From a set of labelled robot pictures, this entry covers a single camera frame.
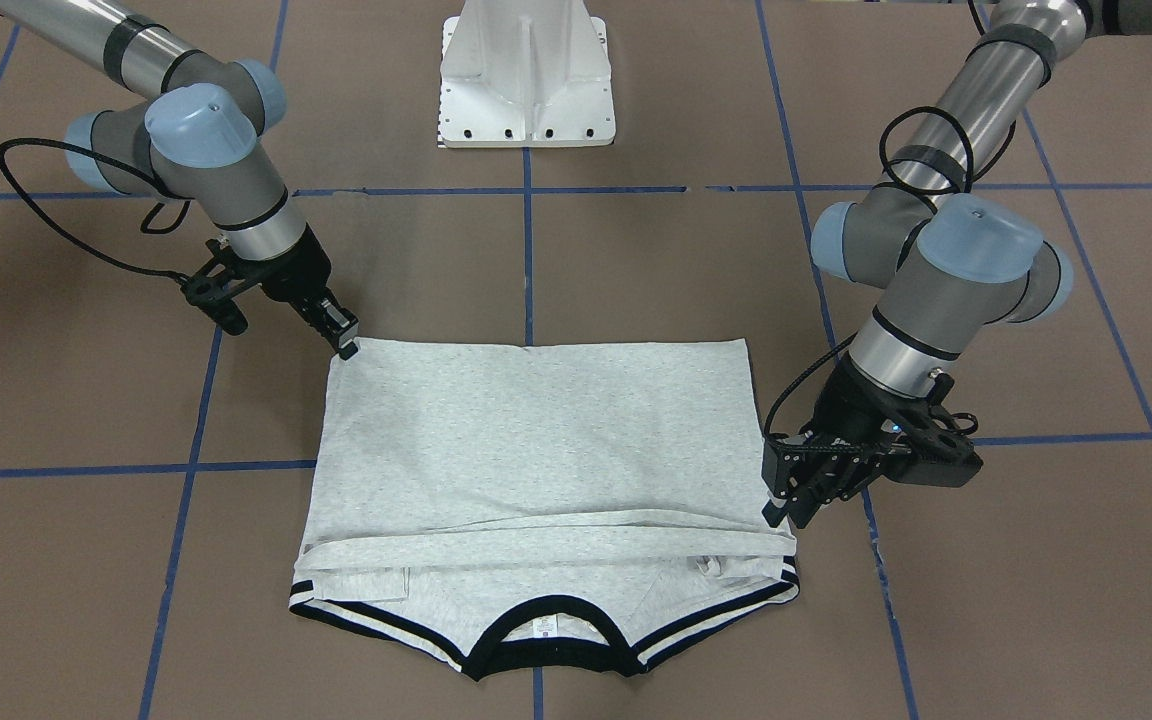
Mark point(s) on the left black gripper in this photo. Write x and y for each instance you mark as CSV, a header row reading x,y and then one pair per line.
x,y
844,408

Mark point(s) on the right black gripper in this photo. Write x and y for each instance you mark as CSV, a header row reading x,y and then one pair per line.
x,y
303,272

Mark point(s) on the grey cartoon print t-shirt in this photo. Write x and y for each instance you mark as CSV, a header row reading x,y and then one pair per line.
x,y
499,507

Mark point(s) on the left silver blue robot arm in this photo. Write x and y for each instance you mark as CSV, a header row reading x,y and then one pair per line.
x,y
947,262

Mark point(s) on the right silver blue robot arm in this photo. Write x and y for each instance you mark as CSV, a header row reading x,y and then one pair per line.
x,y
195,139

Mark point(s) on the white camera mast base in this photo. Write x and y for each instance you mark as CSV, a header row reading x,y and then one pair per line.
x,y
525,75

